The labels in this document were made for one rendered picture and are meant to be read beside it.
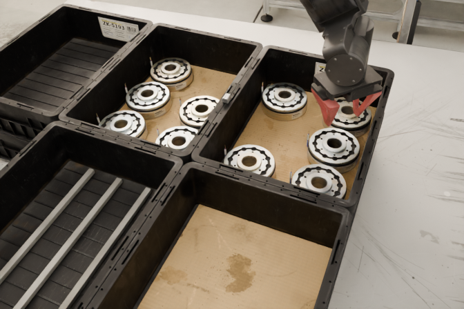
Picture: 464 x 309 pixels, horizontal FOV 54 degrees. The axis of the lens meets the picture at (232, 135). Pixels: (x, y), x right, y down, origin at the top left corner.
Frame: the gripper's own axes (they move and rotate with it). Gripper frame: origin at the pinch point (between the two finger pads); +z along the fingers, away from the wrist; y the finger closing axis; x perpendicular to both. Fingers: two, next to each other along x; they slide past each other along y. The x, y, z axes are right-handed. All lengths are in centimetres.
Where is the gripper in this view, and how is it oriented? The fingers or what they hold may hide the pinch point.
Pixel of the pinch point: (342, 116)
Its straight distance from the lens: 87.4
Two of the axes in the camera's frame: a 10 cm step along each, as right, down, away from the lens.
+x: -3.7, -6.2, 6.9
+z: 0.6, 7.2, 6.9
